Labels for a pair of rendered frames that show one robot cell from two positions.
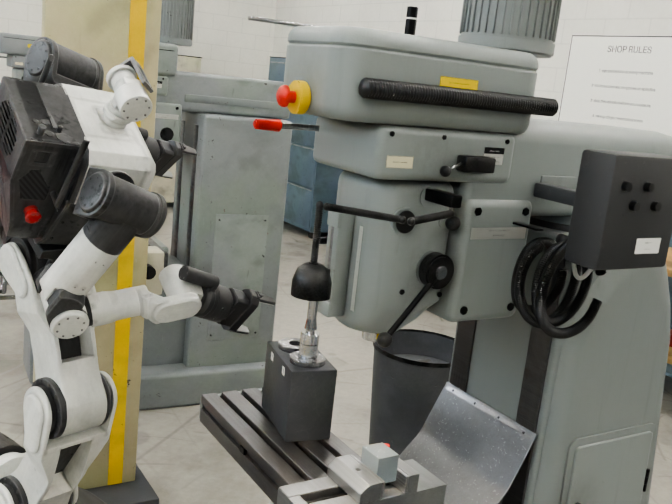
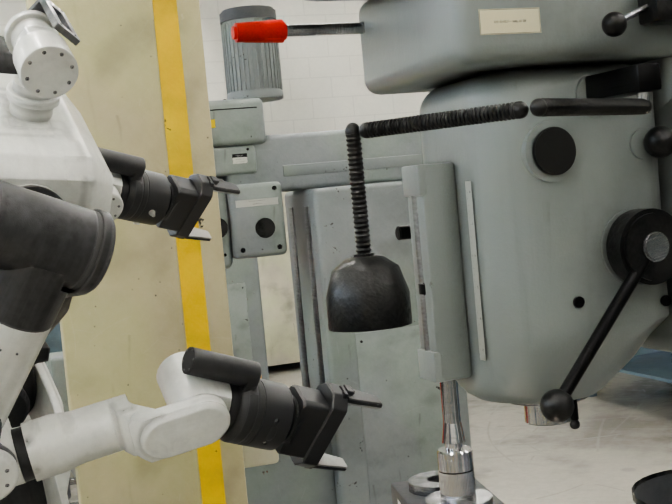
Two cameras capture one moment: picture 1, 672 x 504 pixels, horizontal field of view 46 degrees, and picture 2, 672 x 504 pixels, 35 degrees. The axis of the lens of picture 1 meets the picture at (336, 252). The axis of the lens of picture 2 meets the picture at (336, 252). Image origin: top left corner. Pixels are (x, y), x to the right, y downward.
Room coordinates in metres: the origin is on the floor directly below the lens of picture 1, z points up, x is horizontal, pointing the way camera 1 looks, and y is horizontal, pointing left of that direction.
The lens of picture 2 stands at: (0.48, -0.15, 1.53)
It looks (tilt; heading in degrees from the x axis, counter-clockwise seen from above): 3 degrees down; 13
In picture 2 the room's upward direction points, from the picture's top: 5 degrees counter-clockwise
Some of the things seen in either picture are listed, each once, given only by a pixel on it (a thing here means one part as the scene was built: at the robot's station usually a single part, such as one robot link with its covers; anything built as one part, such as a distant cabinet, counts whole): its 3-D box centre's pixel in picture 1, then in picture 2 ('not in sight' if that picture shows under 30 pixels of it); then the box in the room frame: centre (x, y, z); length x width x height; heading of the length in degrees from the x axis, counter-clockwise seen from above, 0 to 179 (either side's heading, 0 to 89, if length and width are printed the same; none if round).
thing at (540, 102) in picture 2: (432, 217); (594, 106); (1.37, -0.16, 1.58); 0.17 x 0.01 x 0.01; 148
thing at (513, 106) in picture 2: (368, 213); (448, 119); (1.33, -0.05, 1.58); 0.17 x 0.01 x 0.01; 68
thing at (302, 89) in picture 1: (298, 97); not in sight; (1.44, 0.10, 1.76); 0.06 x 0.02 x 0.06; 33
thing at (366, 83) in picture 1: (464, 98); not in sight; (1.46, -0.20, 1.79); 0.45 x 0.04 x 0.04; 123
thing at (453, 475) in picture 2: (308, 346); (456, 476); (1.86, 0.04, 1.14); 0.05 x 0.05 x 0.06
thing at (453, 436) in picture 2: (312, 310); (450, 407); (1.86, 0.04, 1.24); 0.03 x 0.03 x 0.11
